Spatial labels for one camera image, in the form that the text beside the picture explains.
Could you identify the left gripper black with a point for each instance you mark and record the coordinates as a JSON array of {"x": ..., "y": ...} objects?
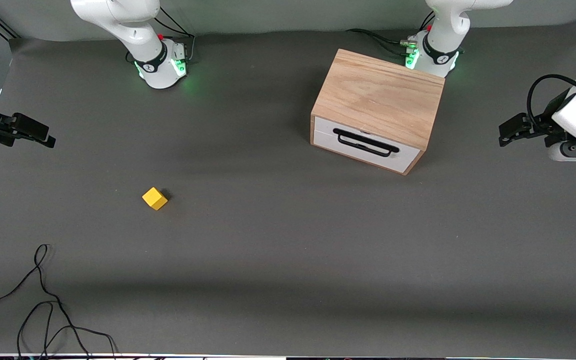
[{"x": 541, "y": 127}]

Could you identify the yellow cube block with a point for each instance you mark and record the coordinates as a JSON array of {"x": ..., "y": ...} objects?
[{"x": 154, "y": 199}]

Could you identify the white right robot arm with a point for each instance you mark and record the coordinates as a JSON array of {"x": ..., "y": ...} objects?
[{"x": 133, "y": 30}]

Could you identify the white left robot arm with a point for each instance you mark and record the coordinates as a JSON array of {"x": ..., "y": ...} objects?
[{"x": 443, "y": 30}]

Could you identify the wooden drawer cabinet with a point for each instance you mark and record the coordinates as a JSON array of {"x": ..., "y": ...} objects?
[{"x": 378, "y": 95}]

